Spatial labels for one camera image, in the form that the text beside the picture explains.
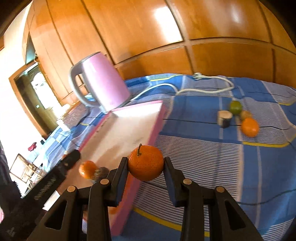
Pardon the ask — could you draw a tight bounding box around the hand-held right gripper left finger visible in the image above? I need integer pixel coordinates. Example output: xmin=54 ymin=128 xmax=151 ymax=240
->
xmin=29 ymin=157 xmax=130 ymax=241

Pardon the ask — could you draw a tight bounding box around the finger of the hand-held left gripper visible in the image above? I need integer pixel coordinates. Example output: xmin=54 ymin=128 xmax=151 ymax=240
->
xmin=55 ymin=149 xmax=82 ymax=176

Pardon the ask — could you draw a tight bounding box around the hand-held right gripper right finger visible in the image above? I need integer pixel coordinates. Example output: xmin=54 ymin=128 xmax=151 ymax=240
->
xmin=163 ymin=157 xmax=265 ymax=241

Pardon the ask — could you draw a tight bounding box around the large orange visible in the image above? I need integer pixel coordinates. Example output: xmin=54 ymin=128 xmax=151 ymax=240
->
xmin=79 ymin=160 xmax=97 ymax=180

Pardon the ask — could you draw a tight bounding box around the large eggplant piece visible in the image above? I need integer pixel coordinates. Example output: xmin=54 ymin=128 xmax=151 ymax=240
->
xmin=92 ymin=167 xmax=110 ymax=181

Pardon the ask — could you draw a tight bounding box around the small tangerine with stem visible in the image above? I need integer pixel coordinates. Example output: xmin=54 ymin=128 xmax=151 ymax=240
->
xmin=128 ymin=144 xmax=164 ymax=181

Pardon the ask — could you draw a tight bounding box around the pink rimmed white tray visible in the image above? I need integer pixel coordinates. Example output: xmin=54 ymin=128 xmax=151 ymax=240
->
xmin=43 ymin=100 xmax=166 ymax=236

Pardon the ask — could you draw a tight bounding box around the small eggplant piece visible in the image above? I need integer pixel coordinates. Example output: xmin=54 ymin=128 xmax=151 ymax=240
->
xmin=217 ymin=110 xmax=233 ymax=128

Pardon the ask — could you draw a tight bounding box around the medium orange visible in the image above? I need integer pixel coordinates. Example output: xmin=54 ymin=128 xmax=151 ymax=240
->
xmin=241 ymin=117 xmax=259 ymax=138

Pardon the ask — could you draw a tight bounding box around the green lime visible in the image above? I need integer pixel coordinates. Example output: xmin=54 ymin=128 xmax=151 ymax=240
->
xmin=229 ymin=100 xmax=242 ymax=115

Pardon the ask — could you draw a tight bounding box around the dark cloth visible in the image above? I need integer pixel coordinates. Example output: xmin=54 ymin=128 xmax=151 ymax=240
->
xmin=0 ymin=139 xmax=21 ymax=209

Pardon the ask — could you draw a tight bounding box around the blue checked tablecloth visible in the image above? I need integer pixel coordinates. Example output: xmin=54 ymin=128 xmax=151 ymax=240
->
xmin=22 ymin=73 xmax=296 ymax=241

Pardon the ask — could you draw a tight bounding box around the wicker chair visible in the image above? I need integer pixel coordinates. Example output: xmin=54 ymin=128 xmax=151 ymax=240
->
xmin=9 ymin=153 xmax=47 ymax=193

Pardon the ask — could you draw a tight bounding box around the silver glitter tissue box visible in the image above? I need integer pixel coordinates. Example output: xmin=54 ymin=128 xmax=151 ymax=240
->
xmin=57 ymin=102 xmax=90 ymax=130

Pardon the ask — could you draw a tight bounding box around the pink electric kettle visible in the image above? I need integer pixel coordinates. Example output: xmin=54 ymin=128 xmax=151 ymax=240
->
xmin=69 ymin=52 xmax=131 ymax=113

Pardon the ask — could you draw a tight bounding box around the wooden wardrobe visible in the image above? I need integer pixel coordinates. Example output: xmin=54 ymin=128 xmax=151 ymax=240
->
xmin=22 ymin=0 xmax=296 ymax=107

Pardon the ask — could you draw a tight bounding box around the wooden frame glass door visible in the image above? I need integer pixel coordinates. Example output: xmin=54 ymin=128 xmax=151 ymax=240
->
xmin=9 ymin=61 xmax=78 ymax=138

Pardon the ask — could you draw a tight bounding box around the white power cable with plug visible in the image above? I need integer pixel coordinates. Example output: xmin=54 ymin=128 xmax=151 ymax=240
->
xmin=128 ymin=72 xmax=234 ymax=102

